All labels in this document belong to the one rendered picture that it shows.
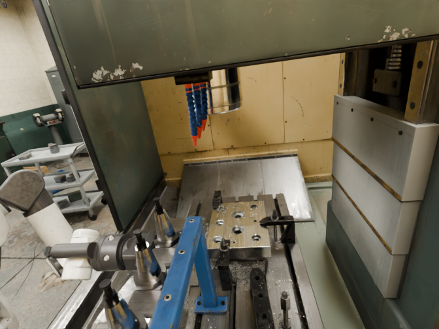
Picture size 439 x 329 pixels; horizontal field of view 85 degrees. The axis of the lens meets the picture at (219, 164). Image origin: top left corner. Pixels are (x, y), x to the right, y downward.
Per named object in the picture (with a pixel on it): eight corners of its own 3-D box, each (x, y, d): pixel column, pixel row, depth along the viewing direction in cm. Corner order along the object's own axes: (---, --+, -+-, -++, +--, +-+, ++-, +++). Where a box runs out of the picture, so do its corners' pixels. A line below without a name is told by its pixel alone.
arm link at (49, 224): (55, 273, 84) (16, 220, 79) (90, 248, 93) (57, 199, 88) (61, 281, 76) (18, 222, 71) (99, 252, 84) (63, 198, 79)
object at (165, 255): (141, 267, 51) (140, 265, 51) (149, 250, 56) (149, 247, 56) (172, 267, 50) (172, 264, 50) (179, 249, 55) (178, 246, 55)
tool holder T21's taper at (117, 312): (130, 348, 35) (116, 317, 32) (104, 343, 36) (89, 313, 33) (145, 318, 39) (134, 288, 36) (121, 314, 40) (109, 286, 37)
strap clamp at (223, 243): (222, 290, 79) (215, 256, 73) (225, 260, 91) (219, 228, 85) (232, 290, 78) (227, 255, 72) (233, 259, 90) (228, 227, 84)
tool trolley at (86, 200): (34, 229, 295) (-4, 158, 258) (57, 208, 338) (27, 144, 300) (104, 220, 293) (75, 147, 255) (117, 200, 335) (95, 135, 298)
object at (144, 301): (116, 319, 41) (115, 316, 41) (130, 292, 46) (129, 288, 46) (155, 319, 40) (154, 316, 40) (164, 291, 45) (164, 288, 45)
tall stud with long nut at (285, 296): (281, 331, 65) (279, 297, 60) (279, 320, 67) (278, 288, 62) (292, 331, 65) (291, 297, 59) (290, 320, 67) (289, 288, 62)
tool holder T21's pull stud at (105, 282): (113, 307, 34) (106, 288, 32) (103, 305, 34) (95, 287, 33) (121, 296, 35) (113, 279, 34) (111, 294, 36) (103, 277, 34)
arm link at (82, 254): (115, 279, 62) (76, 280, 64) (123, 237, 67) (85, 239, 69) (87, 278, 52) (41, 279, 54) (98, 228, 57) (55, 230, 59)
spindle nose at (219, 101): (235, 113, 64) (230, 65, 60) (182, 117, 70) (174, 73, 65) (247, 102, 78) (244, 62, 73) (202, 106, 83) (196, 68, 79)
